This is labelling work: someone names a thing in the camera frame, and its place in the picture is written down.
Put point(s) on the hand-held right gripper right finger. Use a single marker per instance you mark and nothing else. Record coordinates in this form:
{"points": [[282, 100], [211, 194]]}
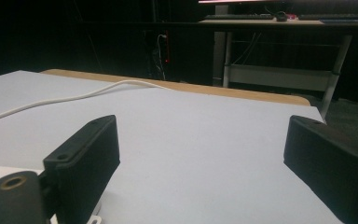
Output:
{"points": [[329, 161]]}

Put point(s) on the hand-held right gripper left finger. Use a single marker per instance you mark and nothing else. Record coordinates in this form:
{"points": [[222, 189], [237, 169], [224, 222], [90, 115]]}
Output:
{"points": [[84, 161]]}

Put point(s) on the wooden desk with white legs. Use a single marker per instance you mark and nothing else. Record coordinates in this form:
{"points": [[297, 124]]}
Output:
{"points": [[279, 77]]}

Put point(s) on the black keyboard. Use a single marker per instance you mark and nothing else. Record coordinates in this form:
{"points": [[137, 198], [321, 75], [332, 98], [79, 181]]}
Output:
{"points": [[237, 16], [332, 16]]}

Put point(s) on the small pink object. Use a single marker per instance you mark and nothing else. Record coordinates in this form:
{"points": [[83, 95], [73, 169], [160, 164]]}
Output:
{"points": [[291, 16]]}

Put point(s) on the black computer mouse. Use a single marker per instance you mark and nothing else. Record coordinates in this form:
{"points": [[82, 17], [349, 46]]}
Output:
{"points": [[281, 16]]}

